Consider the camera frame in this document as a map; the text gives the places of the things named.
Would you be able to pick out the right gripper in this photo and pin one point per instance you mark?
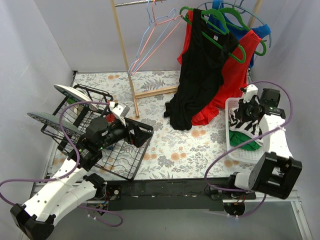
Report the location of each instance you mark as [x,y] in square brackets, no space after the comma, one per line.
[243,111]

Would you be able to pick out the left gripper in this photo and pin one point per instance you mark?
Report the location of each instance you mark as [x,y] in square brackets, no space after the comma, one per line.
[130,132]

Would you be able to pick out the black white striped tank top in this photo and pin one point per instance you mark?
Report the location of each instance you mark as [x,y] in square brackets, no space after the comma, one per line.
[250,128]

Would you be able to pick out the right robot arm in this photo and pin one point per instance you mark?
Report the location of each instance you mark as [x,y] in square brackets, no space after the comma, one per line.
[259,119]

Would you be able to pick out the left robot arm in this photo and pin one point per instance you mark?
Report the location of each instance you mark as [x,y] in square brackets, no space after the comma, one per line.
[71,185]

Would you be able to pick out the red tank top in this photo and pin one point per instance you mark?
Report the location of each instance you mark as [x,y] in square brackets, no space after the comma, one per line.
[234,74]

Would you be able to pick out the green hanger rear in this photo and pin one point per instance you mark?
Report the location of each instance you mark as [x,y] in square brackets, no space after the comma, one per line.
[244,20]

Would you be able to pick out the green hanger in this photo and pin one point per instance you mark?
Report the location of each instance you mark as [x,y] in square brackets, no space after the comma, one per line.
[244,20]
[218,14]

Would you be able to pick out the green hanger front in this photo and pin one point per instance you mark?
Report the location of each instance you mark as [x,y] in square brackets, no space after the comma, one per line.
[218,14]

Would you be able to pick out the blue tank top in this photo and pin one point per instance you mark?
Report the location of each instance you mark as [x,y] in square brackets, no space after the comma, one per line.
[240,31]

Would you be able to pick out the green shirt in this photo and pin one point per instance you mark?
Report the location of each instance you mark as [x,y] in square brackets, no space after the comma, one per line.
[236,138]

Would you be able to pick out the red bowl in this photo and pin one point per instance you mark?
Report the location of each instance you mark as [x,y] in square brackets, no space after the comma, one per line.
[110,118]

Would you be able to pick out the white plastic basket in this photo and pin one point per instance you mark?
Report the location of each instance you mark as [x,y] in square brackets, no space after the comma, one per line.
[250,157]

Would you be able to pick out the floral tablecloth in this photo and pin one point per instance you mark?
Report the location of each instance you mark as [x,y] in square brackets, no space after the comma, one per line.
[171,154]

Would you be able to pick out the white patterned plate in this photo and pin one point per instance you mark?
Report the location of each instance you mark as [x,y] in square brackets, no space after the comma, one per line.
[72,93]

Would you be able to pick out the grey-green patterned plate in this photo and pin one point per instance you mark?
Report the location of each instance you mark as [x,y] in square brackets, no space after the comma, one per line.
[54,122]

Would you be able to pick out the wooden clothes rack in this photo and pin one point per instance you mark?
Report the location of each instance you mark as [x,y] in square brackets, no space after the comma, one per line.
[136,95]

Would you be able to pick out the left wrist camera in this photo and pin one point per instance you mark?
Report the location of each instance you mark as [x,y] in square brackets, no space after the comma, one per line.
[119,111]

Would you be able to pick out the black wire dish rack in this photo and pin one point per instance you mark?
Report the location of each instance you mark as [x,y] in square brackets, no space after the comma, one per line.
[121,159]

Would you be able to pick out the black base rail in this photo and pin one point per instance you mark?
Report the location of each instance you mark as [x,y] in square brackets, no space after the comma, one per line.
[166,194]

